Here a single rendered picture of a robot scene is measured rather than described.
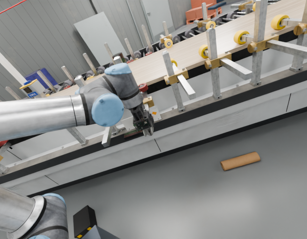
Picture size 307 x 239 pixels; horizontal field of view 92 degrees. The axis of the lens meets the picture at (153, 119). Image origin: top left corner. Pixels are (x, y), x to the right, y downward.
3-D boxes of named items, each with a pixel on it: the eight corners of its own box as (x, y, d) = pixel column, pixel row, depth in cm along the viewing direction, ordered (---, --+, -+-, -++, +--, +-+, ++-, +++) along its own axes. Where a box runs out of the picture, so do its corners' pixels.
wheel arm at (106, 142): (110, 146, 81) (106, 141, 78) (105, 148, 81) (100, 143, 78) (117, 105, 115) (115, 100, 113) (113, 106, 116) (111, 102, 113)
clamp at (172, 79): (189, 78, 86) (187, 70, 83) (167, 86, 88) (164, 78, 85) (186, 74, 91) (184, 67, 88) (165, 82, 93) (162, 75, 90)
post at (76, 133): (87, 144, 110) (39, 94, 84) (81, 146, 111) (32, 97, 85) (88, 140, 114) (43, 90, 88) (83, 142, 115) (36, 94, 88)
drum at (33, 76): (68, 96, 473) (43, 66, 413) (72, 100, 422) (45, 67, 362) (47, 108, 449) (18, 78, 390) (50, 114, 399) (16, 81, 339)
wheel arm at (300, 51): (314, 56, 62) (317, 47, 59) (305, 59, 62) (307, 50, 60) (243, 37, 101) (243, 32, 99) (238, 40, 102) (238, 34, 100)
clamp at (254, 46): (278, 44, 80) (280, 34, 77) (253, 54, 82) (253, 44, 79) (270, 42, 85) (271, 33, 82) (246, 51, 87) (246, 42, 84)
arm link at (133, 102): (120, 93, 66) (141, 85, 64) (125, 102, 68) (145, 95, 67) (118, 103, 58) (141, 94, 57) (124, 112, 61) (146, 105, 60)
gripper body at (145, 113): (137, 133, 67) (125, 112, 60) (137, 122, 74) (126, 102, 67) (153, 127, 66) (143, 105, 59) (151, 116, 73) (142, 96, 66)
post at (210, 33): (221, 104, 102) (215, 27, 73) (216, 106, 102) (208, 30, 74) (219, 102, 104) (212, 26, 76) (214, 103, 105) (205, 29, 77)
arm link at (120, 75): (99, 70, 56) (121, 59, 59) (115, 98, 64) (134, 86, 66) (106, 73, 49) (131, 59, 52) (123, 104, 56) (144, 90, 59)
